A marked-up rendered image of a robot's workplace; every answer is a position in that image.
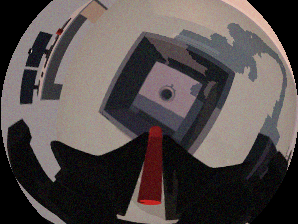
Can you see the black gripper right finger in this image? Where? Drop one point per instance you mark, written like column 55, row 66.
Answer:
column 187, row 179

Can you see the pale pink square plate with hole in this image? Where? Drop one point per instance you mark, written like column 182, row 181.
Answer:
column 162, row 80

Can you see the red peg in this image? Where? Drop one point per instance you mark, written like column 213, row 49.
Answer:
column 151, row 186

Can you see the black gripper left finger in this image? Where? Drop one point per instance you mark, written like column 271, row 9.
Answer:
column 116, row 172

